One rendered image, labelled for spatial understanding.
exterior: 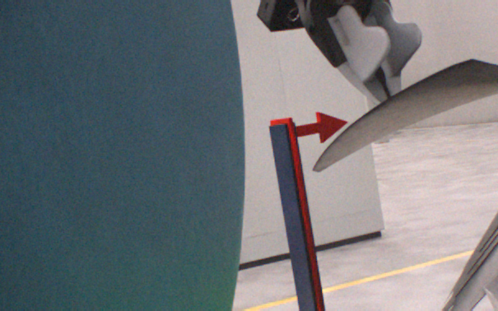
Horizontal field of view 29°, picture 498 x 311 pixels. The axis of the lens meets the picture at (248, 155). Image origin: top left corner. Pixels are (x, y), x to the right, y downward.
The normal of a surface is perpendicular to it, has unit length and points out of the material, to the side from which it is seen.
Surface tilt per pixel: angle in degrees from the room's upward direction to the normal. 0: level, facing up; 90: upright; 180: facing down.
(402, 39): 87
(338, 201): 90
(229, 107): 97
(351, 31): 94
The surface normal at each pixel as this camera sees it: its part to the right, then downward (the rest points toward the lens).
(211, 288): 0.95, -0.03
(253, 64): 0.40, -0.02
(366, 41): -0.80, 0.23
